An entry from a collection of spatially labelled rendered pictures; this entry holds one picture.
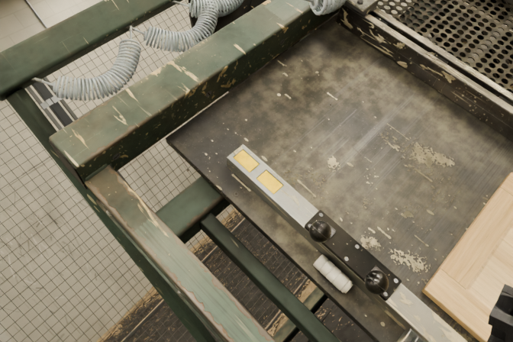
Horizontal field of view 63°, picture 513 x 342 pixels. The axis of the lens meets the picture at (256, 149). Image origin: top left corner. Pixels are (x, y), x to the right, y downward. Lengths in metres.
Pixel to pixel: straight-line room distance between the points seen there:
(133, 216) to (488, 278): 0.70
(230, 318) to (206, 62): 0.55
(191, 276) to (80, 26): 0.85
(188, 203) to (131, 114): 0.23
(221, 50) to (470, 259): 0.70
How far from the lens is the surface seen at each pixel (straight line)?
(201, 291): 0.79
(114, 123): 0.91
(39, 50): 1.35
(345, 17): 1.26
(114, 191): 0.88
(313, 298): 1.98
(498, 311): 0.43
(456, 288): 0.94
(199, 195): 0.95
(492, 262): 1.00
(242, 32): 1.06
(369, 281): 0.73
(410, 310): 0.86
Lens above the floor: 1.86
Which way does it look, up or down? 13 degrees down
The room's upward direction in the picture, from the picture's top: 34 degrees counter-clockwise
